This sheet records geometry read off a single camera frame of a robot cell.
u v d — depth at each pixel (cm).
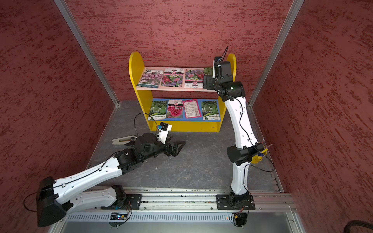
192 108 97
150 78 76
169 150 61
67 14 74
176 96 122
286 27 78
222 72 52
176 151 62
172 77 78
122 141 95
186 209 74
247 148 47
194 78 77
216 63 52
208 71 82
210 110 97
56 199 40
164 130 61
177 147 63
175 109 97
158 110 97
